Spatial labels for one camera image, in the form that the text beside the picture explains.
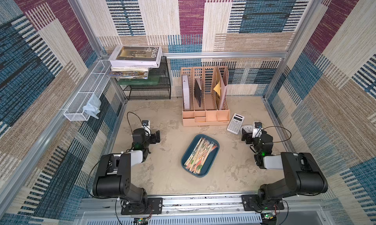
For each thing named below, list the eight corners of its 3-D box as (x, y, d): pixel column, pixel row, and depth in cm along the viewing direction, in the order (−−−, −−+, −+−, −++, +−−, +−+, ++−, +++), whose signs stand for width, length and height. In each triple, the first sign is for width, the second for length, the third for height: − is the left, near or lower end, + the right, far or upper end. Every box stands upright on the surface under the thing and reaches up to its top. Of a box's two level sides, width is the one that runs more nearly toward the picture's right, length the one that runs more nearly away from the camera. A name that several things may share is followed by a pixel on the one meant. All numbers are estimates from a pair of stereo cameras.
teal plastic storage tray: (181, 176, 84) (180, 173, 80) (182, 138, 100) (182, 134, 96) (221, 176, 84) (223, 173, 80) (216, 138, 100) (217, 134, 96)
